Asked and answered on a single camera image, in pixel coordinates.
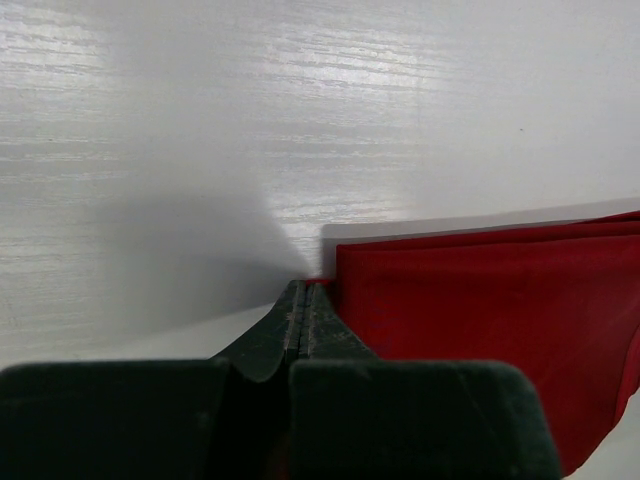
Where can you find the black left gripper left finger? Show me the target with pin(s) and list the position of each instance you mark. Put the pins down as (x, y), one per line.
(225, 417)

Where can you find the red cloth napkin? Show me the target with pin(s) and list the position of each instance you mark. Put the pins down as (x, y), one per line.
(559, 302)

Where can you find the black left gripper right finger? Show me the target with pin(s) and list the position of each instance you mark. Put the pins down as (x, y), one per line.
(355, 416)

